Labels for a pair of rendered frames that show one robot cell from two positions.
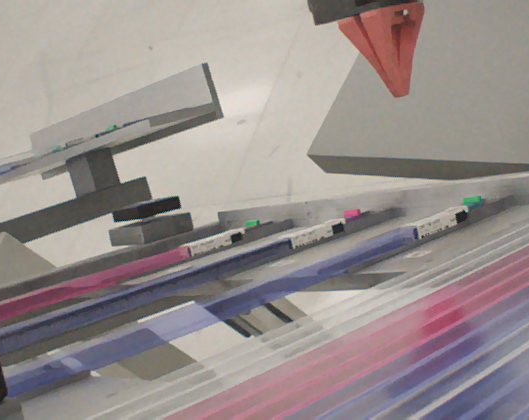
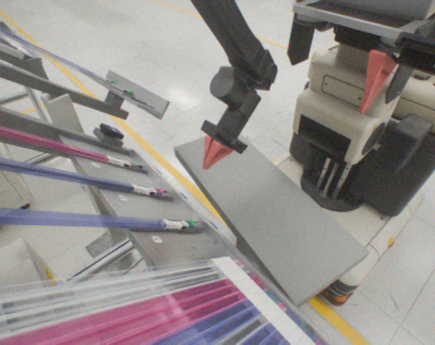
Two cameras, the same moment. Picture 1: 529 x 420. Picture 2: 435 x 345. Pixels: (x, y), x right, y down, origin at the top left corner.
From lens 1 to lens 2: 19 cm
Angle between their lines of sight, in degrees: 13
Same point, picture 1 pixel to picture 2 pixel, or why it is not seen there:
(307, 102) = (195, 120)
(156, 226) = (109, 139)
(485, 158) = (213, 197)
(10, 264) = (62, 105)
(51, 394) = not seen: outside the picture
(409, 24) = (224, 152)
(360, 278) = (131, 236)
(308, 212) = (152, 174)
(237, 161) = (167, 118)
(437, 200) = (185, 208)
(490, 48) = (241, 167)
